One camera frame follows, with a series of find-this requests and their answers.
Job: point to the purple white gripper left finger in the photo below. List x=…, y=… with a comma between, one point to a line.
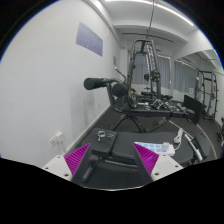
x=66, y=166

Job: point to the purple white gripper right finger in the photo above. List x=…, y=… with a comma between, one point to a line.
x=157, y=166

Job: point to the white charger plug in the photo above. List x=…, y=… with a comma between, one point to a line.
x=165, y=146

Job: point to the white power strip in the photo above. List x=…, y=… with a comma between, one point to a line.
x=157, y=148

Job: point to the black yellow weight plate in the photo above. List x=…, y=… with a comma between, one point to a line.
x=132, y=98

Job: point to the black foam roller pad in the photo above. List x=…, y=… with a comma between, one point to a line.
x=119, y=89

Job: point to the black power rack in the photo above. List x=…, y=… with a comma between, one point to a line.
x=206, y=91

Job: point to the grey window curtain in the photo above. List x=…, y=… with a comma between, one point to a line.
x=185, y=77

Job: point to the white wall socket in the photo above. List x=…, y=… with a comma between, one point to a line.
x=57, y=138

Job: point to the black cable gym machine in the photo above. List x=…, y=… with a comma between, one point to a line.
x=144, y=65

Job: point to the blue wall poster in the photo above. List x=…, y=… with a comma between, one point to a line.
x=88, y=39

